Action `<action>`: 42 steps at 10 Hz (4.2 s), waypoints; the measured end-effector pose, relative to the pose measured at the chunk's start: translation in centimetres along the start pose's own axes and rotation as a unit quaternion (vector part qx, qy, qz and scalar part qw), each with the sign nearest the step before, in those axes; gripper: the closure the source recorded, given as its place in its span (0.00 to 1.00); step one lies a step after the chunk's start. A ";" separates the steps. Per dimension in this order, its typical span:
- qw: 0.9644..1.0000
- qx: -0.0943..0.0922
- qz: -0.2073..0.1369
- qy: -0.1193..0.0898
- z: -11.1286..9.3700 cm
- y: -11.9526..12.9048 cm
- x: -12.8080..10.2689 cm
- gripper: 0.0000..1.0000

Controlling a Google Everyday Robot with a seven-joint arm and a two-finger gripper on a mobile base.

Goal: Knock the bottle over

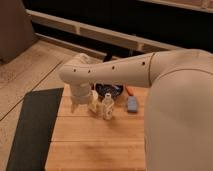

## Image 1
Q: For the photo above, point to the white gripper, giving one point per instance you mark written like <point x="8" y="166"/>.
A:
<point x="82" y="94"/>

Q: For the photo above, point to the clear plastic bottle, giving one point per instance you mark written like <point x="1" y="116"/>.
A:
<point x="107" y="106"/>

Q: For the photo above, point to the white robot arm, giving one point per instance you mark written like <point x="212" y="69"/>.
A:
<point x="178" y="113"/>

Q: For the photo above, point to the orange small object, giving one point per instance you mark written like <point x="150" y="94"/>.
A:
<point x="129" y="91"/>

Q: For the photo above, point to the dark floor mat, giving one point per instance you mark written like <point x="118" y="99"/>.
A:
<point x="34" y="130"/>

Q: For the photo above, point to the white metal railing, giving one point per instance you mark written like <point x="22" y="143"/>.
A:
<point x="100" y="34"/>

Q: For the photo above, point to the brown cabinet corner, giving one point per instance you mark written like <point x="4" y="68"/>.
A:
<point x="16" y="31"/>

